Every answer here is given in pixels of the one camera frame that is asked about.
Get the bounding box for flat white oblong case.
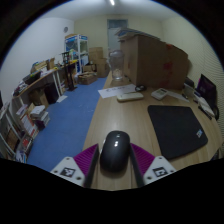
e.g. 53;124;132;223
116;92;145;103

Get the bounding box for black cable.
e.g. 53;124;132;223
213;105;221;122

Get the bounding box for black marker pen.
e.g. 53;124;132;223
197;105;213;120

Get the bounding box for large brown cardboard box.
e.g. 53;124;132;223
119;33;191;90

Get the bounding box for white printed paper sheet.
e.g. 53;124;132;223
97;83;138;99

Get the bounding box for black eyeglasses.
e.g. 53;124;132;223
134;84;147;93

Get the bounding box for black box-shaped case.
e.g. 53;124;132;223
43;82;60;105

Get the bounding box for black rectangular mouse pad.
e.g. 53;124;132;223
147;105;209;161

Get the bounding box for small brown cardboard box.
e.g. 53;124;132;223
29;88;48;107

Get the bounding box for white remote control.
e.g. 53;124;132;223
150;87;169;101

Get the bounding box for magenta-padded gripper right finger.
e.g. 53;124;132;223
128;142;177;189

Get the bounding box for dark grey computer mouse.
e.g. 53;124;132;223
99;130;132;174

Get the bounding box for cluttered wooden side desk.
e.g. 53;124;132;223
13;59;79;108

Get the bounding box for white open notebook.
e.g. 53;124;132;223
193;96;216;118

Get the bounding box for plain white paper sheet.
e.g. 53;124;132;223
166;90;190;103

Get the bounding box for white shelf unit with books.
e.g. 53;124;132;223
0;96;51;164

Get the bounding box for stacked cardboard boxes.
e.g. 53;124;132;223
78;46;111;86

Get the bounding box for tall black rack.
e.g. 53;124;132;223
61;51;77;92

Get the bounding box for grey door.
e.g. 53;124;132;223
107;18;129;54

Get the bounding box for clear glass jar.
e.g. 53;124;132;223
108;49;126;81

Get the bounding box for blue white display cabinet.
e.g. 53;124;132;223
64;33;90;75

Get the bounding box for dark tablet screen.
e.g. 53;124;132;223
195;73;218;108

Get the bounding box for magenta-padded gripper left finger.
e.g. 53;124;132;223
50;143;101;189

